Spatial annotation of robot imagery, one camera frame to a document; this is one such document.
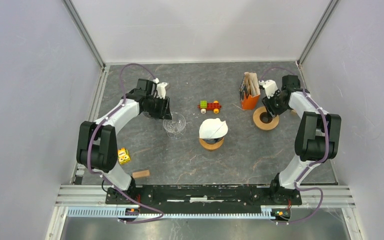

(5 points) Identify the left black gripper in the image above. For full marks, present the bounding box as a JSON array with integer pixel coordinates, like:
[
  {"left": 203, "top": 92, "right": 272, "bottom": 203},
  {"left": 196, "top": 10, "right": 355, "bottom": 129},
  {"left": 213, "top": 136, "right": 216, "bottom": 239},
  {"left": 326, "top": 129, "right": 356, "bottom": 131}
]
[{"left": 144, "top": 94, "right": 173, "bottom": 121}]

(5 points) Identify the wooden ring stand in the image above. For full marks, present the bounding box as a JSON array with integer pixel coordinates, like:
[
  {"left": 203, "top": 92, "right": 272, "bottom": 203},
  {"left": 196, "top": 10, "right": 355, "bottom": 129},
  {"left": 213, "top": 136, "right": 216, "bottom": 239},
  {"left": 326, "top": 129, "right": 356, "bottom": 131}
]
[
  {"left": 199, "top": 137, "right": 224, "bottom": 151},
  {"left": 252, "top": 106, "right": 280, "bottom": 131}
]

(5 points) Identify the clear plastic dripper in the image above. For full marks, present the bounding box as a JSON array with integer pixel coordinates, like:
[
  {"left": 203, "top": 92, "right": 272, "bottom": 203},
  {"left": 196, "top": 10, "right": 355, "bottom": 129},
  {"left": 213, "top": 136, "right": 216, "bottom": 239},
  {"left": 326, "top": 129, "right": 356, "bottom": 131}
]
[{"left": 163, "top": 112, "right": 186, "bottom": 139}]

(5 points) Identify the orange coffee filter box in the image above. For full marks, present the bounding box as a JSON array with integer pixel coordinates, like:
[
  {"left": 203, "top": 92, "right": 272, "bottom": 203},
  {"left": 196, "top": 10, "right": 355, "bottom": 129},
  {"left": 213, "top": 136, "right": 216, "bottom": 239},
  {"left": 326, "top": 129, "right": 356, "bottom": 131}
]
[{"left": 239, "top": 72, "right": 261, "bottom": 110}]

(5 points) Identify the white paper coffee filter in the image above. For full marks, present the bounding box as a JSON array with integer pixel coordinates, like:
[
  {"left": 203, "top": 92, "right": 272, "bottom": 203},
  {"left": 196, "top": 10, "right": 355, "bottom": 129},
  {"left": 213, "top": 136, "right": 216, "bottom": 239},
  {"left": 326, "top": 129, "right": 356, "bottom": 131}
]
[{"left": 198, "top": 118, "right": 229, "bottom": 139}]

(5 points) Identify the blue plastic dripper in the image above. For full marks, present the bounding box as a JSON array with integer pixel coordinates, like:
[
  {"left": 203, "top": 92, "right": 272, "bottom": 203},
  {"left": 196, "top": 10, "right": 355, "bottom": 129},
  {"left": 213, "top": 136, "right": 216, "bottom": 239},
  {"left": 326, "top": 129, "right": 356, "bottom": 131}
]
[{"left": 202, "top": 136, "right": 224, "bottom": 145}]

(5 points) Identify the smoky grey dripper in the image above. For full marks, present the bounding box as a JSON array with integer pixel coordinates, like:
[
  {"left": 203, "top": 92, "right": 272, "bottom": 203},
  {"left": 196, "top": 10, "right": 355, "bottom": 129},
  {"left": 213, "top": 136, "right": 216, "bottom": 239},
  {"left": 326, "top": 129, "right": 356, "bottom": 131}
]
[{"left": 143, "top": 111, "right": 155, "bottom": 119}]

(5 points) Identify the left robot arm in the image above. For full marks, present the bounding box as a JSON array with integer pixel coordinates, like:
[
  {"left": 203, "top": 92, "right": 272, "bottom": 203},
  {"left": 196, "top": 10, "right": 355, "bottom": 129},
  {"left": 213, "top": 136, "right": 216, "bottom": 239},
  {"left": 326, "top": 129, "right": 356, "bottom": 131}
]
[{"left": 76, "top": 78, "right": 173, "bottom": 204}]

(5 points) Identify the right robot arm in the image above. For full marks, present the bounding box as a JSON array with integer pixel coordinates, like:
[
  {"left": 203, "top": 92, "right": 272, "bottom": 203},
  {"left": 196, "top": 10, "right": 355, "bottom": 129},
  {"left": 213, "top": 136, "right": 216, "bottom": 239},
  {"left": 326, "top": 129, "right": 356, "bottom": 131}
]
[{"left": 257, "top": 75, "right": 342, "bottom": 204}]

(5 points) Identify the small wooden cube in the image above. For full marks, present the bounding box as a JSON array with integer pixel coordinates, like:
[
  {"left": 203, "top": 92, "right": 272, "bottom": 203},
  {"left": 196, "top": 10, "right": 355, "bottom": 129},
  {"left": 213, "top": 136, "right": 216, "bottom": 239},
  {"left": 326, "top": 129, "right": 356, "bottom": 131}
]
[{"left": 290, "top": 109, "right": 298, "bottom": 116}]

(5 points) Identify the toy brick car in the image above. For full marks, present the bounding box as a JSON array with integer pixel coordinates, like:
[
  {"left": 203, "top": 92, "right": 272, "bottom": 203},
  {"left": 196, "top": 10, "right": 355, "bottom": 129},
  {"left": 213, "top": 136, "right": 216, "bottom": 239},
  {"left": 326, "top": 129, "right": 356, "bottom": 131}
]
[{"left": 197, "top": 100, "right": 222, "bottom": 114}]

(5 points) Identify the yellow juice carton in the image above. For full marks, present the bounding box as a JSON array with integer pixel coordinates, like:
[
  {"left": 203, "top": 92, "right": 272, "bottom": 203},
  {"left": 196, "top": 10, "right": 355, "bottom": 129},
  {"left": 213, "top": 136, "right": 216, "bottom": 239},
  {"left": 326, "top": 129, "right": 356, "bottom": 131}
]
[{"left": 117, "top": 147, "right": 131, "bottom": 165}]

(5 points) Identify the small wooden block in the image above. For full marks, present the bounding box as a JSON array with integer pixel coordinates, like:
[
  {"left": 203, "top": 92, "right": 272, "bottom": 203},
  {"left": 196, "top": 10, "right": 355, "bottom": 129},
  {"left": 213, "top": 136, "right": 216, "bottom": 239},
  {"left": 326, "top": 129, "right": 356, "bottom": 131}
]
[{"left": 132, "top": 169, "right": 151, "bottom": 179}]

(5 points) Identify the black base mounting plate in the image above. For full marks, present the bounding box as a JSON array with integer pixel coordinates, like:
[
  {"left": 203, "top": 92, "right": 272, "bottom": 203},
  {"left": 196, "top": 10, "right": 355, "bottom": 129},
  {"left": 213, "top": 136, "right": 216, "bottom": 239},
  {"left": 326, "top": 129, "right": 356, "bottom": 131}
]
[{"left": 105, "top": 184, "right": 303, "bottom": 215}]

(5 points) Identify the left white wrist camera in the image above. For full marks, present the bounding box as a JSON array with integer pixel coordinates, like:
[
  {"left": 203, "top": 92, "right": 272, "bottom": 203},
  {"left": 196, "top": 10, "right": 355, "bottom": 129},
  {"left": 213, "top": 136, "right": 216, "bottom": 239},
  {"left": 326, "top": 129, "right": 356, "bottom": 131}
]
[{"left": 152, "top": 78, "right": 170, "bottom": 99}]

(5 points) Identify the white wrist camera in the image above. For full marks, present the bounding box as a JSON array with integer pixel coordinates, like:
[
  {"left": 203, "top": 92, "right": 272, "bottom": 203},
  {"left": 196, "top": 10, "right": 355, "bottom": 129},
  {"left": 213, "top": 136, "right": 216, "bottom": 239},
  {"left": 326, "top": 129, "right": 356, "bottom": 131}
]
[
  {"left": 258, "top": 79, "right": 279, "bottom": 99},
  {"left": 152, "top": 78, "right": 170, "bottom": 99}
]

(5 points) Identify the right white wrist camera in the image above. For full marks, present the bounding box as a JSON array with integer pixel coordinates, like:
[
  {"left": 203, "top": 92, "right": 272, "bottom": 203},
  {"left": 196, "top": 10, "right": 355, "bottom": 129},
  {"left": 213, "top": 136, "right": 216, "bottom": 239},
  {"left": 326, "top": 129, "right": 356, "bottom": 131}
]
[{"left": 258, "top": 79, "right": 279, "bottom": 99}]

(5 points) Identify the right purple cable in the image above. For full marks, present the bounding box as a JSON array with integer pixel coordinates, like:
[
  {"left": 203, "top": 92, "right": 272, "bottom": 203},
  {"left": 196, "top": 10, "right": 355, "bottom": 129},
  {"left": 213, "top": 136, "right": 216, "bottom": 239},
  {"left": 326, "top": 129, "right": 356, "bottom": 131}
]
[{"left": 258, "top": 66, "right": 331, "bottom": 226}]

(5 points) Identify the white slotted cable duct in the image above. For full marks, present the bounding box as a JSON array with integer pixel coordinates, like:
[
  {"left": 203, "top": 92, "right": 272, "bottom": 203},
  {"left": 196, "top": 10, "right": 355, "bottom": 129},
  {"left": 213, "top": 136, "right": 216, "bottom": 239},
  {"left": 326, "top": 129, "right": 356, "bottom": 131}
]
[{"left": 67, "top": 204, "right": 291, "bottom": 220}]

